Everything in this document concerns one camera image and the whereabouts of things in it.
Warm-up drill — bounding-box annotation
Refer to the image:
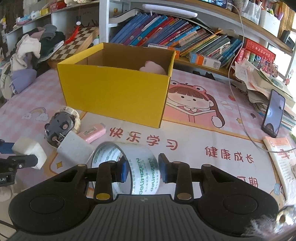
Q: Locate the clear packing tape roll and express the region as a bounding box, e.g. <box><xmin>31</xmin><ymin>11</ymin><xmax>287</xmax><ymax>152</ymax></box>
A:
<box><xmin>91</xmin><ymin>142</ymin><xmax>161</xmax><ymax>198</ymax></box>

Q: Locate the pink eraser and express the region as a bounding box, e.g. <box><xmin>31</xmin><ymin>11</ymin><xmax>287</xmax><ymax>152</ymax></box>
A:
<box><xmin>78</xmin><ymin>123</ymin><xmax>106</xmax><ymax>144</ymax></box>

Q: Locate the white power adapter cube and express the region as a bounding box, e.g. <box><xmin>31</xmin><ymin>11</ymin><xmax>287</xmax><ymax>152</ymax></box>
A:
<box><xmin>57</xmin><ymin>131</ymin><xmax>95</xmax><ymax>164</ymax></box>

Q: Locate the grey toy car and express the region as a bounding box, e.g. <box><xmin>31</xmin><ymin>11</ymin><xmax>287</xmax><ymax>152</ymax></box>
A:
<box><xmin>45</xmin><ymin>106</ymin><xmax>81</xmax><ymax>148</ymax></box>

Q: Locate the pink plush toy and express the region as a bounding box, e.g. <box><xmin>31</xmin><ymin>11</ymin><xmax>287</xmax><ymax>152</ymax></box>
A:
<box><xmin>139</xmin><ymin>61</ymin><xmax>166</xmax><ymax>75</ymax></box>

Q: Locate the pink cartoon table mat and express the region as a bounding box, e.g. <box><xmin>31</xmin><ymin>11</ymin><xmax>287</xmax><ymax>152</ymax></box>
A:
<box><xmin>1</xmin><ymin>70</ymin><xmax>280</xmax><ymax>193</ymax></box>

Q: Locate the pile of clothes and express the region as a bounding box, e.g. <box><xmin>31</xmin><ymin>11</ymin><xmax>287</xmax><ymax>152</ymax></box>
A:
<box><xmin>1</xmin><ymin>24</ymin><xmax>66</xmax><ymax>100</ymax></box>

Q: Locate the yellow cardboard box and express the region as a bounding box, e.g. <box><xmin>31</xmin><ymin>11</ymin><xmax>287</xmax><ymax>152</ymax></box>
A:
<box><xmin>57</xmin><ymin>43</ymin><xmax>175</xmax><ymax>128</ymax></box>

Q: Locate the orange workbook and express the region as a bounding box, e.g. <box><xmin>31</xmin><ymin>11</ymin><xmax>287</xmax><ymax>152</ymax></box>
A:
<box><xmin>263</xmin><ymin>137</ymin><xmax>295</xmax><ymax>205</ymax></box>

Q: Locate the black smartphone standing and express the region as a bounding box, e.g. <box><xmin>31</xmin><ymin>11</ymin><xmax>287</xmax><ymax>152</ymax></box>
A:
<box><xmin>261</xmin><ymin>89</ymin><xmax>285</xmax><ymax>138</ymax></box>

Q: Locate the orange white small box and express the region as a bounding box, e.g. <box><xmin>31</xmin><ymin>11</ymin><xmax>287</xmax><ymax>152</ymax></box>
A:
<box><xmin>189</xmin><ymin>53</ymin><xmax>221</xmax><ymax>70</ymax></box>

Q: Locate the pile of papers and books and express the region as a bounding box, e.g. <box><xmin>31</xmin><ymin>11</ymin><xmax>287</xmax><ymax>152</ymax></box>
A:
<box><xmin>233</xmin><ymin>59</ymin><xmax>295</xmax><ymax>131</ymax></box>

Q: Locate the wooden chessboard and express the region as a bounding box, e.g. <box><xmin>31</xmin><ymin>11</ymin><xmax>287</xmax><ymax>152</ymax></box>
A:
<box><xmin>47</xmin><ymin>27</ymin><xmax>99</xmax><ymax>69</ymax></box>

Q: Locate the white shelf unit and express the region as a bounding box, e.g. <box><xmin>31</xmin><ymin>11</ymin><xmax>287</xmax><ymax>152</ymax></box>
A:
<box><xmin>5</xmin><ymin>1</ymin><xmax>295</xmax><ymax>78</ymax></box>

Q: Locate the red dictionary book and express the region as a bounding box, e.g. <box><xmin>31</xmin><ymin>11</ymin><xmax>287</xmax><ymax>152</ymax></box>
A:
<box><xmin>244</xmin><ymin>38</ymin><xmax>276</xmax><ymax>63</ymax></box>

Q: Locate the row of leaning books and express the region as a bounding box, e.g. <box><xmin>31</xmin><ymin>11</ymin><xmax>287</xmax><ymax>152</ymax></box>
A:
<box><xmin>110</xmin><ymin>9</ymin><xmax>244</xmax><ymax>69</ymax></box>

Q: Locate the white storage bin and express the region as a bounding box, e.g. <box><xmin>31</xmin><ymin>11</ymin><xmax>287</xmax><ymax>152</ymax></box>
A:
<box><xmin>259</xmin><ymin>10</ymin><xmax>280</xmax><ymax>37</ymax></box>

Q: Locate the white charging cable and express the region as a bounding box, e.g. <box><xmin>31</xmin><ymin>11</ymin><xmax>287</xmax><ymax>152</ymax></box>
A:
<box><xmin>227</xmin><ymin>2</ymin><xmax>296</xmax><ymax>153</ymax></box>

